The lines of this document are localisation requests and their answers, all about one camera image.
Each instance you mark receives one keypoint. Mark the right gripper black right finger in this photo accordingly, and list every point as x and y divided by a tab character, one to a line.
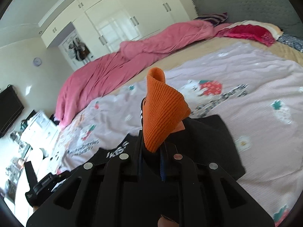
205	195

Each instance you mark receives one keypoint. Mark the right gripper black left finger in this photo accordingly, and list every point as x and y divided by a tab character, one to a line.
99	194

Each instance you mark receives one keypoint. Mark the black garment with orange lining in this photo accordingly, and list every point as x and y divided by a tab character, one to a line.
165	122

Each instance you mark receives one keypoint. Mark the person's right hand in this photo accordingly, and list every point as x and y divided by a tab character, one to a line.
163	222

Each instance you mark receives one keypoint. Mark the white drawer cabinet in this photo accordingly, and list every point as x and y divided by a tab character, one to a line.
41	132

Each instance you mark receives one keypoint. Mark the pink strawberry print bedsheet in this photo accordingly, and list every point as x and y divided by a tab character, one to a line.
257	94

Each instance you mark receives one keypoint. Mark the pink duvet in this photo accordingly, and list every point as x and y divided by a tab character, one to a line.
107	73

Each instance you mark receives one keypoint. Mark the hanging bags on door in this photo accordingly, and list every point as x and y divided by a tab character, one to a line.
78	50

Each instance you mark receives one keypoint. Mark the white wardrobe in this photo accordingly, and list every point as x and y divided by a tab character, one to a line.
103	24

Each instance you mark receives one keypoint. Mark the red pillow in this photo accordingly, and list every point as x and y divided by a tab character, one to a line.
264	33

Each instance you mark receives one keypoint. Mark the striped purple pillow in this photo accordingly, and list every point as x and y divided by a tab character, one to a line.
215	19

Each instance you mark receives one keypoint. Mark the blue patterned pillow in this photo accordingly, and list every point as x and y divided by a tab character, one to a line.
291	41

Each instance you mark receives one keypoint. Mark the grey padded headboard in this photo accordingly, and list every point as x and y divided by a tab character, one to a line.
278	12

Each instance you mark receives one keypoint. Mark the black wall television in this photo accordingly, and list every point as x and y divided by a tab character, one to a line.
10	109

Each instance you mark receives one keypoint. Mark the round wall clock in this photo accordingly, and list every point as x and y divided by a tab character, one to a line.
37	61

